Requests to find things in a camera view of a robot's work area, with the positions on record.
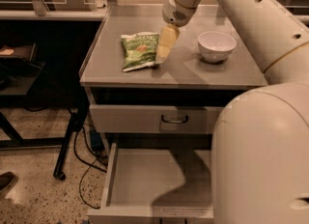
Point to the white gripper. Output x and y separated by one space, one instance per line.
174 13

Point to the green jalapeno chip bag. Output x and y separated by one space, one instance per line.
139 50

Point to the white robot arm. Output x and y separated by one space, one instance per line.
260 143

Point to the grey drawer cabinet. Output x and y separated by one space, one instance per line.
183 80

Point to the closed grey upper drawer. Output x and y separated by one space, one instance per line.
147 119

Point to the open grey lower drawer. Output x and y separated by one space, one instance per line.
153 185

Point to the white ceramic bowl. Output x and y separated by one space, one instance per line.
216 46

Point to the dark shoe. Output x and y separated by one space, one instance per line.
7 181

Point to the black drawer handle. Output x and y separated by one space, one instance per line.
174 120

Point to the black desk frame left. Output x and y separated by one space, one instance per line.
28 85

